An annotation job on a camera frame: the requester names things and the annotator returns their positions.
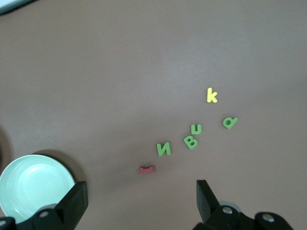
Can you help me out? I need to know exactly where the brown table cover sheet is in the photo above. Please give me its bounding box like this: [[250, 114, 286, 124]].
[[0, 0, 307, 230]]

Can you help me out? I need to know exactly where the green foam letter P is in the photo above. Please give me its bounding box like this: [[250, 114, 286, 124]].
[[222, 116, 238, 130]]

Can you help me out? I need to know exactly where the red foam letter I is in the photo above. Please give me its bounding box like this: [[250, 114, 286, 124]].
[[139, 165, 155, 175]]

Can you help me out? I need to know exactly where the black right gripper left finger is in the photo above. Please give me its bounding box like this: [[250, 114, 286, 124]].
[[16, 181, 88, 230]]

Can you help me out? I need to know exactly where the green foam letter u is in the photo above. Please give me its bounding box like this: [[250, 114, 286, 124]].
[[189, 124, 202, 136]]

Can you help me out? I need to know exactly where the green foam letter N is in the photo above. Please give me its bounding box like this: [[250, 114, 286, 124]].
[[156, 141, 172, 157]]

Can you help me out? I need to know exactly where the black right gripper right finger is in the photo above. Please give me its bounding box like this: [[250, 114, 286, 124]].
[[193, 179, 256, 230]]

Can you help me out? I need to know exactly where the pale green round plate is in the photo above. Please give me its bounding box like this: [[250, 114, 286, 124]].
[[0, 154, 75, 224]]

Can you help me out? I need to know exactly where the green foam letter B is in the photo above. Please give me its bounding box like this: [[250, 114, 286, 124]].
[[182, 136, 199, 150]]

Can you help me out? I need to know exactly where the yellow foam letter k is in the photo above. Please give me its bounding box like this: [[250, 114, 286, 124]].
[[206, 87, 218, 104]]

